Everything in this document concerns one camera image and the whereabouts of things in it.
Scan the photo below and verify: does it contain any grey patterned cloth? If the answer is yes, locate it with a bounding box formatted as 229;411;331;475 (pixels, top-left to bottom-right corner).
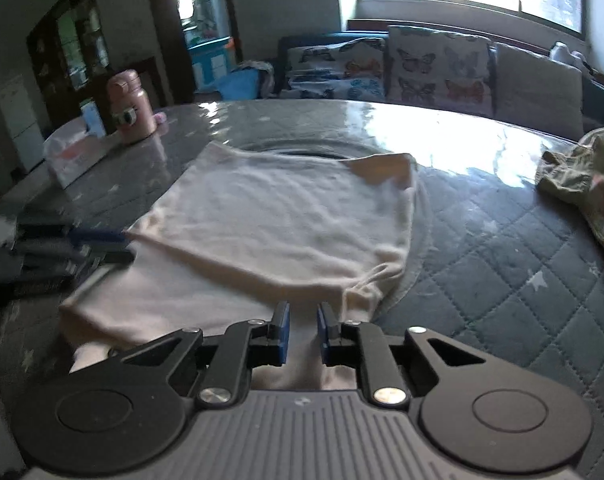
237;59;279;98

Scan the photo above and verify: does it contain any pink cartoon face bottle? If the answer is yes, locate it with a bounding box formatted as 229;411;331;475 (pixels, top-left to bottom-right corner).
107;71;157;147

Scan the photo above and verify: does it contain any cream garment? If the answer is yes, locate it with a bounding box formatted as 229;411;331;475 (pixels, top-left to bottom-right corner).
59;141;418;391

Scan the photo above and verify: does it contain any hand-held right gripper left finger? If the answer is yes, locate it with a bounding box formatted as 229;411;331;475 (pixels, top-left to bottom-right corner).
107;301;290;409

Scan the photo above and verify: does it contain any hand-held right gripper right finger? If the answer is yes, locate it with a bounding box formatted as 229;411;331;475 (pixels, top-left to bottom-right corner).
317;301;490;407

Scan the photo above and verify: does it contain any white cabinet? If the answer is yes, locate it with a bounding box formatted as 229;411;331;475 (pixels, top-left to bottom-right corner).
0;74;45;173

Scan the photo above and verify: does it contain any white panda plush toy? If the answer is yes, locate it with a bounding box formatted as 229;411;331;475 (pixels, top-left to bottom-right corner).
549;41;590;73

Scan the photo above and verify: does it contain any grey star quilted table cover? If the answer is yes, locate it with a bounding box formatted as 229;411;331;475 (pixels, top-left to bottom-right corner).
0;100;604;480

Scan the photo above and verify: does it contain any dark display cabinet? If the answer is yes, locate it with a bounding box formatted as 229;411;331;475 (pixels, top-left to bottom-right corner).
27;0;113;106

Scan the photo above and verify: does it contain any dark blue sofa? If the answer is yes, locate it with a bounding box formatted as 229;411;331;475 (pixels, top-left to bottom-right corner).
277;30;604;137

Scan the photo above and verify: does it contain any dark wooden door frame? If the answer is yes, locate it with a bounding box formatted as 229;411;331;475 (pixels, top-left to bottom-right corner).
142;0;245;106

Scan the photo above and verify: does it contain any white tissue pack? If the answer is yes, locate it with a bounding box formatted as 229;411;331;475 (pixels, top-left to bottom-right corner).
43;115;115;190

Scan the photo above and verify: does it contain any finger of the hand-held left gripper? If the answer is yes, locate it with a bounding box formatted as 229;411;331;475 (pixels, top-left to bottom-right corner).
67;227;129;249
77;247;136;275

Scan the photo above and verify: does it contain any butterfly print cushion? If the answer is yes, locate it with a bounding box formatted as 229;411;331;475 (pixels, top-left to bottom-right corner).
384;25;495;116
282;37;388;101

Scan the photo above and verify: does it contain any blue chair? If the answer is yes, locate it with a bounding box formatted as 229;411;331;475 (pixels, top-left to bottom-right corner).
217;67;263;101

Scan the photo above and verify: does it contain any blue storage box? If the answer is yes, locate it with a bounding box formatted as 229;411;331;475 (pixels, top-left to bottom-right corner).
189;37;235;92

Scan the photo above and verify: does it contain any plain grey cushion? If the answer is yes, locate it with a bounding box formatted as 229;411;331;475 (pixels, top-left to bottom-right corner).
494;42;585;141

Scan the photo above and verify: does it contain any floral patterned garment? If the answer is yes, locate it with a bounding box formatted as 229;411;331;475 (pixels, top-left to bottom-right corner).
534;127;604;266

